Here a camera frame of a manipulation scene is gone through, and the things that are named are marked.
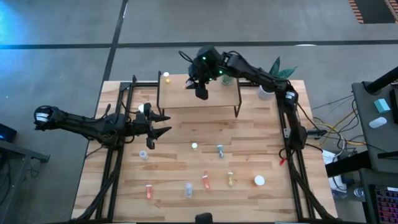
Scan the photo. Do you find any black device with blue light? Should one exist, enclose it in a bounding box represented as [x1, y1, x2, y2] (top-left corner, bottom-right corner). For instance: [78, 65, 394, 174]
[0, 123, 17, 143]

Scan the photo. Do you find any snake plant in white pot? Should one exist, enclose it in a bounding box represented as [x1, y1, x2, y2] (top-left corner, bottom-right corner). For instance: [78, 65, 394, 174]
[257, 56, 299, 101]

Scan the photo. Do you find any black device on cart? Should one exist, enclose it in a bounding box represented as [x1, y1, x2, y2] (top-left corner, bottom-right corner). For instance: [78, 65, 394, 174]
[389, 88, 398, 124]

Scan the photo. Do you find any wooden shelf with black legs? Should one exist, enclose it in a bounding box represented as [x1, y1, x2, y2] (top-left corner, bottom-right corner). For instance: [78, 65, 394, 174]
[157, 68, 243, 121]

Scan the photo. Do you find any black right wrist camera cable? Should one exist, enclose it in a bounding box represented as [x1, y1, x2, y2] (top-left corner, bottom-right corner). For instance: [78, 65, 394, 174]
[178, 50, 197, 68]

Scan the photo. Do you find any person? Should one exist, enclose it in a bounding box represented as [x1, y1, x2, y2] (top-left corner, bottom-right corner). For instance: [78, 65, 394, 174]
[195, 212, 214, 224]

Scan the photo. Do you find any black connector box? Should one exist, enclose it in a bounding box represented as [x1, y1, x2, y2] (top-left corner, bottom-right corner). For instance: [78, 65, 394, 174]
[306, 128, 328, 138]

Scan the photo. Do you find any teal box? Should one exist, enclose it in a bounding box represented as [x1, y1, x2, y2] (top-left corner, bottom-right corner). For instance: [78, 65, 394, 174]
[373, 98, 391, 114]

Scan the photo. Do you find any red translucent vial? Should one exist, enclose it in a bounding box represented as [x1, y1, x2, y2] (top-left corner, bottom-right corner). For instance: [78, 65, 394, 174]
[201, 170, 211, 192]

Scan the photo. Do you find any orange striped floor mat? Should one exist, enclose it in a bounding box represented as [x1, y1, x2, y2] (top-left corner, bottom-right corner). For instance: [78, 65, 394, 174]
[348, 0, 398, 24]

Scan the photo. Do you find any black side desk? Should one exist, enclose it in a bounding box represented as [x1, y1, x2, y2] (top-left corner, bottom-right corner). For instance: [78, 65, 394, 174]
[325, 151, 398, 224]

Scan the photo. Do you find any yellow cable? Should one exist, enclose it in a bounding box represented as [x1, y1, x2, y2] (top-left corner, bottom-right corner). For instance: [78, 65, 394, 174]
[315, 123, 368, 147]

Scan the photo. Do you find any white oval case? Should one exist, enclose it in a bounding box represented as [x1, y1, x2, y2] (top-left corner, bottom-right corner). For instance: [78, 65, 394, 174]
[368, 116, 387, 129]

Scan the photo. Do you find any backlit keyboard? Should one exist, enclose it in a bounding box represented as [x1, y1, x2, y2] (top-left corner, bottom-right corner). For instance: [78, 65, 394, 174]
[374, 185, 398, 224]

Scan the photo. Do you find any black pole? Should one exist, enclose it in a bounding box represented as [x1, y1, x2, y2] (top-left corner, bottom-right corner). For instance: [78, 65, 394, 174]
[365, 66, 398, 95]

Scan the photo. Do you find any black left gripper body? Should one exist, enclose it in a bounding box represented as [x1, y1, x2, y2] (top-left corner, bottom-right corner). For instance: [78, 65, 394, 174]
[127, 113, 155, 151]

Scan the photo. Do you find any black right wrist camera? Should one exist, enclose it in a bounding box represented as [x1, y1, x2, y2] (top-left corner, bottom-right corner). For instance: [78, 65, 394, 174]
[187, 62, 200, 78]

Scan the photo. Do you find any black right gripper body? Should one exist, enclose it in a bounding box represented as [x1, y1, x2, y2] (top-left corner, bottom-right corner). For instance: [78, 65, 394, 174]
[188, 67, 218, 101]

